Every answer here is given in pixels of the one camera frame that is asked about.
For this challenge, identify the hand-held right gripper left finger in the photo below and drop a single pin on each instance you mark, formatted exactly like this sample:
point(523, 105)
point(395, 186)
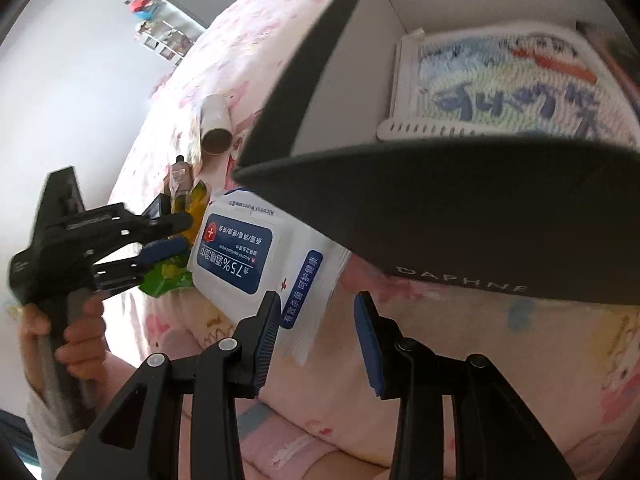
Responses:
point(267, 340)

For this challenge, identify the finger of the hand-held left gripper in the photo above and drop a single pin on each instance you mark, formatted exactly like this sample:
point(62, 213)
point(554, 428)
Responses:
point(162, 251)
point(170, 222)

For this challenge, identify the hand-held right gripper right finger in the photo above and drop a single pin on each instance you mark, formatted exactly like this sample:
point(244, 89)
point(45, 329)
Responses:
point(367, 345)

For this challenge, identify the green and yellow packet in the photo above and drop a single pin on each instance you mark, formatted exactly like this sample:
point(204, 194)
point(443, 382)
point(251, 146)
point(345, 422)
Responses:
point(165, 275)

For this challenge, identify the white wet wipes pack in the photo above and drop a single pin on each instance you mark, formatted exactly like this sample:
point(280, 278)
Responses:
point(235, 255)

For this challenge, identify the black cardboard box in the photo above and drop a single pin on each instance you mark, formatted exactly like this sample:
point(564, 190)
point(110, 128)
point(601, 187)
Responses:
point(450, 220)

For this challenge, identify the person's left forearm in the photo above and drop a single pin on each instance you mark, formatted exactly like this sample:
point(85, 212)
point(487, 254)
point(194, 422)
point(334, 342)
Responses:
point(50, 430)

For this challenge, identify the person's left hand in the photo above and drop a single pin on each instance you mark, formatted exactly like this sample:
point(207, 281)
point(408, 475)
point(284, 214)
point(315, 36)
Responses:
point(85, 345)

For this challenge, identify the small brown-capped tube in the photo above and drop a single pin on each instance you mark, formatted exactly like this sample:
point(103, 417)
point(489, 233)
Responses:
point(180, 175)

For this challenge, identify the pink printed blanket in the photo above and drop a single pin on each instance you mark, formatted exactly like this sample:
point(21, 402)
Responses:
point(450, 360)

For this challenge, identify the white cardboard tube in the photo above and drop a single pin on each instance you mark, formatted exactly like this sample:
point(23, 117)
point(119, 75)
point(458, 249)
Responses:
point(215, 120)

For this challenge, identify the white rack of photo cards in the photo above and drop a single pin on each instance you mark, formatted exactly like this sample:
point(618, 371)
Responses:
point(165, 42)

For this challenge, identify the red and blue toy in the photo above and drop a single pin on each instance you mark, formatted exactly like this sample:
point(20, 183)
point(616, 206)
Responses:
point(142, 6)

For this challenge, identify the cartoon picture craft kit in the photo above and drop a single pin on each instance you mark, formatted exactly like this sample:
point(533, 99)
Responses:
point(500, 80)

